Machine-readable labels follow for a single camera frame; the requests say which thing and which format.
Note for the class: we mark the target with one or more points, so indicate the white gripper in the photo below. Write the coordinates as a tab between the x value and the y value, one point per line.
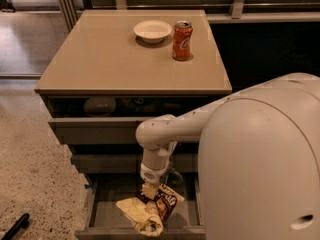
151	175

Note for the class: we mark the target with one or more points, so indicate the brown chip bag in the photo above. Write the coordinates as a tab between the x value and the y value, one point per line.
148	217

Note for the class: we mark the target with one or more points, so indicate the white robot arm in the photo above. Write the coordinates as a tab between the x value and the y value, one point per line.
258	159

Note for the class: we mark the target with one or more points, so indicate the bottom grey drawer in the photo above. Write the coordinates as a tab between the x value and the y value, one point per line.
107	222

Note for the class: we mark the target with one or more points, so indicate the grey drawer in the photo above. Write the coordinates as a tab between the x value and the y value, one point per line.
127	163
107	222
91	131

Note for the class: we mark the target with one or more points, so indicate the middle grey drawer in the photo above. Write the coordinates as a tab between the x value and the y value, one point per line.
127	163

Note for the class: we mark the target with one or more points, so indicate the top grey drawer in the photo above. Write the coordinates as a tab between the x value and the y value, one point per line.
91	131

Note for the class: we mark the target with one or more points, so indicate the grey drawer cabinet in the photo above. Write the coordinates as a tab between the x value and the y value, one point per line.
103	57

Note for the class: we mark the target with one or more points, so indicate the grey round speaker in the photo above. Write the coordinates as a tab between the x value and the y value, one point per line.
99	106

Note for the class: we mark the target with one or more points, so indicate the black object on floor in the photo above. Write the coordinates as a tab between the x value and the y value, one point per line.
21	223

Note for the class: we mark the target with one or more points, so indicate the white bowl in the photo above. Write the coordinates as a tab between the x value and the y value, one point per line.
152	31

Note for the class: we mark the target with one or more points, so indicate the orange soda can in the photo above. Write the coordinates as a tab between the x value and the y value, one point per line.
181	40

